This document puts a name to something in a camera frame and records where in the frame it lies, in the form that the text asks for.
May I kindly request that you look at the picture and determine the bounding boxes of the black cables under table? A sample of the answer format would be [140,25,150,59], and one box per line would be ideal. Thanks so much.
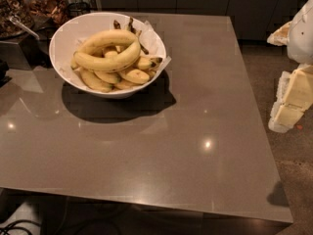
[0,218,42,235]

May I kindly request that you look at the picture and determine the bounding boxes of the lower middle yellow banana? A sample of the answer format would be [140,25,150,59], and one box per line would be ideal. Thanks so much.
[95,71,121,84]

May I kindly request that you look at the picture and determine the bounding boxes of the top curved yellow banana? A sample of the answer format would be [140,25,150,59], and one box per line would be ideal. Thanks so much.
[77,29,137,54]

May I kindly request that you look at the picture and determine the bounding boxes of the lower left yellow banana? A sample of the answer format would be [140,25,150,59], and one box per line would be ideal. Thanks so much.
[79,68,112,93]

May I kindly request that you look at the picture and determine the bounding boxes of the small right banana black tip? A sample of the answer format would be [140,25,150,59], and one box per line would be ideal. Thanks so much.
[134,57,162,70]

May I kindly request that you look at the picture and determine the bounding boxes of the metal scoop handle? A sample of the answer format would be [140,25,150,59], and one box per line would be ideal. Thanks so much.
[9,16,40,40]

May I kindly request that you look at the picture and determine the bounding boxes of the right spotted yellow banana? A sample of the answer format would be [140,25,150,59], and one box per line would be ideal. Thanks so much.
[118,68,150,84]

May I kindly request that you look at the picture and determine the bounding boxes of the long front yellow banana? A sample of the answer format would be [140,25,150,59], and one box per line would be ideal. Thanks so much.
[73,40,141,72]

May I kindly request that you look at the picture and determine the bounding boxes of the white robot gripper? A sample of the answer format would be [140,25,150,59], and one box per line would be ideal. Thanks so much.
[267,0,313,133]

